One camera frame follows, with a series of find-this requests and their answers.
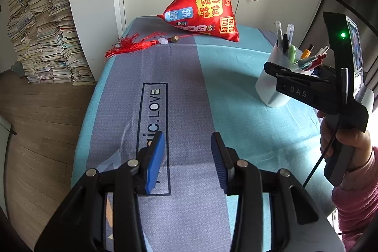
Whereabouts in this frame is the person's right hand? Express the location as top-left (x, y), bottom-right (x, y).
top-left (317, 110), bottom-right (373, 173)

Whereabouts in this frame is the blue grey printed tablecloth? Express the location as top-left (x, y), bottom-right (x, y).
top-left (70, 17), bottom-right (335, 252)

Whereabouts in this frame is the black cable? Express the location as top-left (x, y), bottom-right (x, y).
top-left (301, 118), bottom-right (344, 190)

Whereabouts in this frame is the orange marker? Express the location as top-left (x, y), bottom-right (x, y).
top-left (301, 44), bottom-right (314, 59)

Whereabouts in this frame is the red tassel with beads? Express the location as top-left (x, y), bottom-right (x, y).
top-left (105, 32), bottom-right (195, 58)

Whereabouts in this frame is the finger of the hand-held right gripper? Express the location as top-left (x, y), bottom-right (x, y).
top-left (264, 61), bottom-right (335, 84)

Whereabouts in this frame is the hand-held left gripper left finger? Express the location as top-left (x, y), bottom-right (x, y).
top-left (34, 132), bottom-right (166, 252)

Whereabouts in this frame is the green highlighter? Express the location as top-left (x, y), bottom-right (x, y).
top-left (288, 45), bottom-right (299, 64)

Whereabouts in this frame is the red printed triangular pillow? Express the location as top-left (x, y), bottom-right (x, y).
top-left (157, 0), bottom-right (240, 43)

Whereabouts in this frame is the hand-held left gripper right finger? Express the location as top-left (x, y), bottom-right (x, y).
top-left (210, 132), bottom-right (344, 252)

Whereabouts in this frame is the grey clear pen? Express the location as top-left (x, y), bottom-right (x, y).
top-left (286, 23), bottom-right (295, 46)

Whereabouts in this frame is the tall pile of books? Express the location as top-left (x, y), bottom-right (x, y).
top-left (4, 0), bottom-right (96, 85)

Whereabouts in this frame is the white pen holder cup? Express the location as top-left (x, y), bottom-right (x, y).
top-left (255, 41), bottom-right (315, 108)

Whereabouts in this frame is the person's pink-sleeved right forearm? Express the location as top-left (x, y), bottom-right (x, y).
top-left (331, 146), bottom-right (378, 252)

